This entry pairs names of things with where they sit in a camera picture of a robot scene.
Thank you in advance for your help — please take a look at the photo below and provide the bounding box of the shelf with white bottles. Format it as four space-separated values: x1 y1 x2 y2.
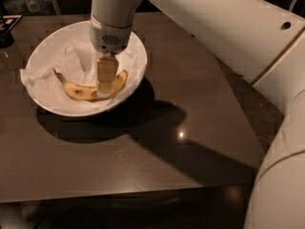
0 0 60 16

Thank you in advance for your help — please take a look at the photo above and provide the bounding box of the yellow spotted banana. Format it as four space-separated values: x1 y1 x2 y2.
53 71 128 102

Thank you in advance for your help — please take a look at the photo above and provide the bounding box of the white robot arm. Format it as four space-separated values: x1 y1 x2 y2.
91 0 305 229

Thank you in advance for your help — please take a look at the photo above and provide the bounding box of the white bowl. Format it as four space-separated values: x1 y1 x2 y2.
24 19 149 117

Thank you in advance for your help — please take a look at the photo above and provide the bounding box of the black object on table edge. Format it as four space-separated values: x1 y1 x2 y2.
0 15 22 49

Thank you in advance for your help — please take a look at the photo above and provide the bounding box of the white paper towel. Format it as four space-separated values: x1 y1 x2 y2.
19 39 141 110

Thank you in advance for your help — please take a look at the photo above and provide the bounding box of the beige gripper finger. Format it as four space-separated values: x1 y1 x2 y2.
96 55 119 97

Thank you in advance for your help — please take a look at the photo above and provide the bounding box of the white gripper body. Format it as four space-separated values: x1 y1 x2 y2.
90 14 132 53

